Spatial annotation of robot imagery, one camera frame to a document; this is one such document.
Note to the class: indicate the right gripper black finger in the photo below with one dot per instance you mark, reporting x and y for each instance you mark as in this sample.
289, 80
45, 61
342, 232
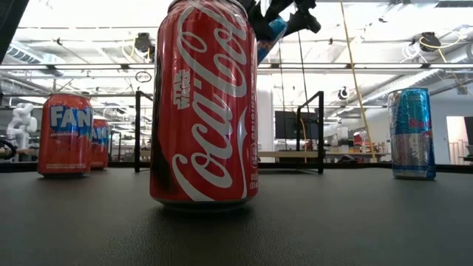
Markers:
305, 22
260, 22

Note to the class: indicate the blue silver Red Bull can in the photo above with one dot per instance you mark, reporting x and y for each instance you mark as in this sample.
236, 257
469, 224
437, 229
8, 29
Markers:
276, 31
410, 147

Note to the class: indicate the red Coca-Cola can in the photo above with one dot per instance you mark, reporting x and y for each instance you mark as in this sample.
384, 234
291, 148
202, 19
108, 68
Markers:
207, 111

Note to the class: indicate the orange Fanta can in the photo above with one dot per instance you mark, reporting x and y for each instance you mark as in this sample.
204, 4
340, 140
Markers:
64, 147
101, 147

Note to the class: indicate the small black ceiling reel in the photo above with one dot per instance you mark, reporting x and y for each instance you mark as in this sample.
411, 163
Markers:
343, 93

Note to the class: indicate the black monitor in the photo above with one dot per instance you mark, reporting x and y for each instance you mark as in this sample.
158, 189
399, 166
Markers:
286, 125

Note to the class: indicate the red background item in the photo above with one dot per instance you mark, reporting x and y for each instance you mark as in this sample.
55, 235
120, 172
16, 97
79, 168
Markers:
358, 139

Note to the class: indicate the black rounded object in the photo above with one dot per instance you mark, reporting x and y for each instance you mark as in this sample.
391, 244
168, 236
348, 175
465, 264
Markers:
347, 159

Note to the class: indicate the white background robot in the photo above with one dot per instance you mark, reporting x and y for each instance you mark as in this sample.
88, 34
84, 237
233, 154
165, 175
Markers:
22, 123

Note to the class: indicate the long ceiling light rail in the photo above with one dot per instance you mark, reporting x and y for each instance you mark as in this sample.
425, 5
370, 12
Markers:
388, 66

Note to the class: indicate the black frame wooden shelf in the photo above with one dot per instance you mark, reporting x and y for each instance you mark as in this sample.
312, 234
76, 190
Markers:
320, 129

